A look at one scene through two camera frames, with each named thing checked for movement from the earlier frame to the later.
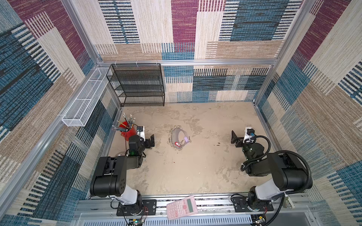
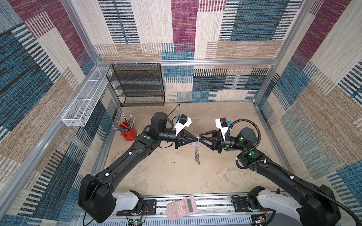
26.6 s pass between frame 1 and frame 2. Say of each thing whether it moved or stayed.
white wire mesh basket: stayed
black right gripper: moved
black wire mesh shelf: stayed
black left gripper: moved
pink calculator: stayed
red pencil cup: stayed
